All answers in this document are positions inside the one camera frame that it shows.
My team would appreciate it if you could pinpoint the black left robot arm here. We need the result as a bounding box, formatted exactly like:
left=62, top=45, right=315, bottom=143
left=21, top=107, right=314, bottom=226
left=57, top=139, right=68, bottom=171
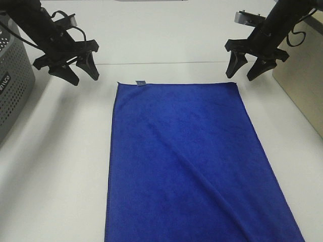
left=1, top=1, right=99, bottom=86

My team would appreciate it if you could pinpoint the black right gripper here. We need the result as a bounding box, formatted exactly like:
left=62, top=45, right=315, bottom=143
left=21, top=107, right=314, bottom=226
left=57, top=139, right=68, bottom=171
left=225, top=39, right=289, bottom=81

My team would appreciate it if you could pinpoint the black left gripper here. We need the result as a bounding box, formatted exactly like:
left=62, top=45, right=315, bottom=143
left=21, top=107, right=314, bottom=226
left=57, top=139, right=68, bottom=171
left=32, top=40, right=99, bottom=86

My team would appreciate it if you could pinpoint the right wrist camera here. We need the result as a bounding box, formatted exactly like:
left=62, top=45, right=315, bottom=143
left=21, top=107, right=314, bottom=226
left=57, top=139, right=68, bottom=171
left=234, top=11, right=266, bottom=27

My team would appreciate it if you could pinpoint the beige storage box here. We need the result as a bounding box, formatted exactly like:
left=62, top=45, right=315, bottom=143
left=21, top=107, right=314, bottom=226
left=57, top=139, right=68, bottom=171
left=273, top=11, right=322, bottom=136

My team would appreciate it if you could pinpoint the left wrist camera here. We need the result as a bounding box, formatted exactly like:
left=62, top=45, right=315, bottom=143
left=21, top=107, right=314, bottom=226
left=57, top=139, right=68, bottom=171
left=54, top=14, right=77, bottom=30

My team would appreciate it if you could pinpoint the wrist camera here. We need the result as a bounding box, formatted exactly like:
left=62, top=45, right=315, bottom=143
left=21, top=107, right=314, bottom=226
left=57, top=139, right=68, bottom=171
left=54, top=14, right=77, bottom=30
left=234, top=11, right=266, bottom=27

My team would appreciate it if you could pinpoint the blue microfibre towel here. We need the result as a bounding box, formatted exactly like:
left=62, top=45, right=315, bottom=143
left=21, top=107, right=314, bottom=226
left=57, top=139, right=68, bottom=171
left=104, top=82, right=304, bottom=241

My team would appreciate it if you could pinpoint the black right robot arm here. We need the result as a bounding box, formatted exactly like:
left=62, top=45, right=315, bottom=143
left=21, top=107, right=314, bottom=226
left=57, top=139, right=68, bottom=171
left=225, top=1, right=322, bottom=81

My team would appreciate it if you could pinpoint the grey perforated plastic basket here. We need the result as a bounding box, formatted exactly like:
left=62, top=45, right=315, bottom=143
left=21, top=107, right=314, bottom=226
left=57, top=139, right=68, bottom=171
left=1, top=14, right=35, bottom=141

